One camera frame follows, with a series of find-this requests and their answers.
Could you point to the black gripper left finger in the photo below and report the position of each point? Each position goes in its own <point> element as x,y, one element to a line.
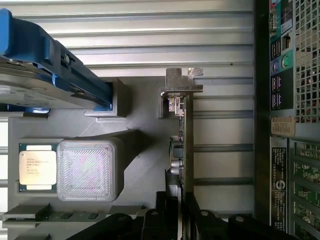
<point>167,225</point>

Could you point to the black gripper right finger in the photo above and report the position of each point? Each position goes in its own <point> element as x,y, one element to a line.
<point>191,225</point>

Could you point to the grey printed parts rack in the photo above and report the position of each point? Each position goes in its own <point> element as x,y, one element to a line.
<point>140,140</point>

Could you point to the black printed case label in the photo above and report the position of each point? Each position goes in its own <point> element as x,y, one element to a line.
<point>279,175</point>

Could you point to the green ram stick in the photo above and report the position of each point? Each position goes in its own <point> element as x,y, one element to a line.
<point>62,215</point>

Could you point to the tan service tag label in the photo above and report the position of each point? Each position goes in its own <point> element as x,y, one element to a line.
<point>283,126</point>

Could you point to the silver cpu chip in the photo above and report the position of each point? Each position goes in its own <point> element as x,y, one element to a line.
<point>37,167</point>

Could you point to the black pc case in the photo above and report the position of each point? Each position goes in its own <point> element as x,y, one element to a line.
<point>261,100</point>

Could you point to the hard disk in blue carrier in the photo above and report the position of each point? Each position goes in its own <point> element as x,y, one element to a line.
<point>32,45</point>

